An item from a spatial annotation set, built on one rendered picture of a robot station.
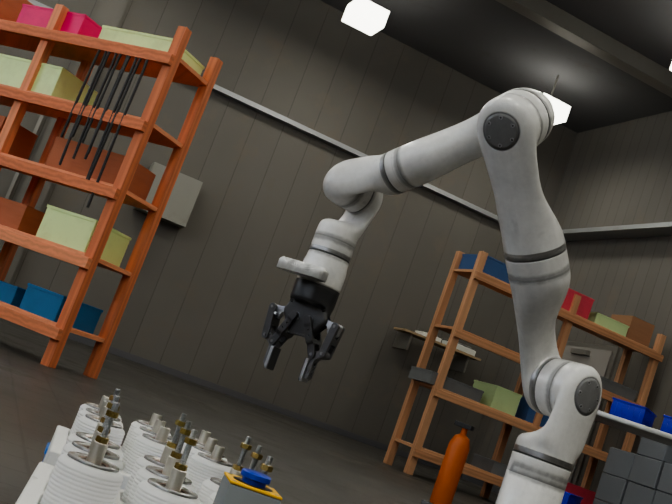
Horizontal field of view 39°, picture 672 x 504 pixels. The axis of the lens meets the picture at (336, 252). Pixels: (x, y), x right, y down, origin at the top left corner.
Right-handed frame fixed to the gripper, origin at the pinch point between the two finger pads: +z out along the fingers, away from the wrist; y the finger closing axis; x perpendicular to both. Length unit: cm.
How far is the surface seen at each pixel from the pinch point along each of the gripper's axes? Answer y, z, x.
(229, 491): -16.4, 17.0, 29.1
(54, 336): 369, 28, -313
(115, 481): 4.7, 23.0, 24.4
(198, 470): 28.5, 24.6, -27.8
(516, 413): 235, -46, -834
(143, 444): 37.3, 23.3, -19.6
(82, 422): 47, 23, -11
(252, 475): -17.0, 14.5, 26.3
